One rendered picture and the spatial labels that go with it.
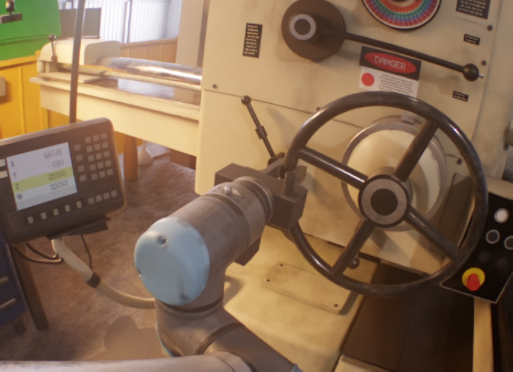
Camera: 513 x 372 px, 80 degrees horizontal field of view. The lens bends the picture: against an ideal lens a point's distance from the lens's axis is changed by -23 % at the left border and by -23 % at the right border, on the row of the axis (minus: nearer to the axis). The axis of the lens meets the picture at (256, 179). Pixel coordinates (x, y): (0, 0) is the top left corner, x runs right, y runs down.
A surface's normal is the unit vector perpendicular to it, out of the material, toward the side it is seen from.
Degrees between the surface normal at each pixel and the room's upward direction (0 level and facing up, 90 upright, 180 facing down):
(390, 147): 61
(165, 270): 85
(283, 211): 90
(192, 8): 90
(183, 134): 90
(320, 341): 0
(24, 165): 71
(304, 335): 0
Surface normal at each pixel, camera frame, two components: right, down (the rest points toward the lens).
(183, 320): 0.00, 0.42
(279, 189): 0.14, -0.89
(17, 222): 0.73, 0.04
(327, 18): -0.47, 0.33
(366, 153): -0.74, -0.07
